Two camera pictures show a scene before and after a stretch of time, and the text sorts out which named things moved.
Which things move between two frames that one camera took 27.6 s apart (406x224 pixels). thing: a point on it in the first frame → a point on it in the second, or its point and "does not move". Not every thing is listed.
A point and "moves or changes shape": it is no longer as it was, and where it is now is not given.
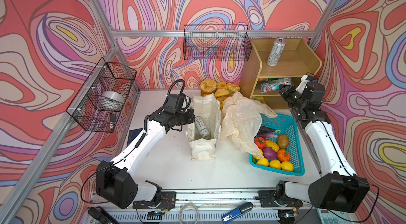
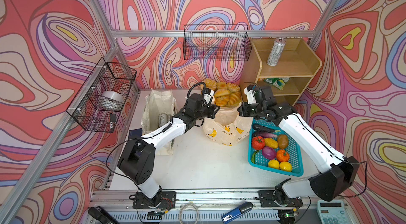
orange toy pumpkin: [282, 156] does not move
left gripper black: [191, 116] → [212, 110]
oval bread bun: [222, 93] does not move
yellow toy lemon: [263, 161] → [274, 164]
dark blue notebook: [132, 134] does not move
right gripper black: [284, 92] → [243, 112]
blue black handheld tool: [229, 216] does not move
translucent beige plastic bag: [241, 119] moves or changes shape
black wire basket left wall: [100, 99] does not move
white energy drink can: [202, 128] moves or changes shape
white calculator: [327, 217] does not move
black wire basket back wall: [219, 42] does not move
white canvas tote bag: [208, 106] → [157, 102]
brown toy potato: [283, 141] does not move
